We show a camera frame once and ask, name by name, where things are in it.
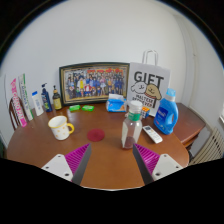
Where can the white remote control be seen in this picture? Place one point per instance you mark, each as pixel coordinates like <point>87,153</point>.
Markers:
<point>152,134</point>

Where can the flat round red coaster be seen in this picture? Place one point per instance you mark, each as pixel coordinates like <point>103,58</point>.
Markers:
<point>96,135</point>

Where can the white printed paper gift bag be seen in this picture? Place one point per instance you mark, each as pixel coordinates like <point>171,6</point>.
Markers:
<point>148,86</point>

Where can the dark blue pump bottle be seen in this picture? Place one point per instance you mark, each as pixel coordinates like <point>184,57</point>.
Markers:
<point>47,101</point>

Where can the framed group photo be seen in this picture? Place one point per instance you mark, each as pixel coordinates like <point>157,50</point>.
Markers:
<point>95,83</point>

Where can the blue detergent bottle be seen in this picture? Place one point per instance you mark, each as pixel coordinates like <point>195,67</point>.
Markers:
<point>165,116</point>

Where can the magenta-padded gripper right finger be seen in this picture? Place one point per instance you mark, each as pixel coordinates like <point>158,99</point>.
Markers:
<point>148,159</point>

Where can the puzzle cube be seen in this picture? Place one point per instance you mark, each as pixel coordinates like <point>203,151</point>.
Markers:
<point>145,112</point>

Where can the amber yellow-labelled pump bottle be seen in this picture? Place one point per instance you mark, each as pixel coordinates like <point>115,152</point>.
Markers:
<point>57,101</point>

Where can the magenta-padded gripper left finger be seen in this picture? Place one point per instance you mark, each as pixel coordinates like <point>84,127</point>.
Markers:
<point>77,158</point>

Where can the clear green-labelled plastic bottle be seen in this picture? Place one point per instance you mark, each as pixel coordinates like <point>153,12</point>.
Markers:
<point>131,128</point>

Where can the blue tissue pack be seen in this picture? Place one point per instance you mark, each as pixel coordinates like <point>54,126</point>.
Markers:
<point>116,104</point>

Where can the white bottle with blue cap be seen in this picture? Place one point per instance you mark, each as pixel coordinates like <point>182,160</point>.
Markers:
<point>37,105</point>

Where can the white radiator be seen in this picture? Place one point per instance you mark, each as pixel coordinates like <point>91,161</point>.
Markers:
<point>208,148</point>

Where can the white and green tube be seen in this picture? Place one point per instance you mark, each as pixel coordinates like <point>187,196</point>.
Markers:
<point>26,98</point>

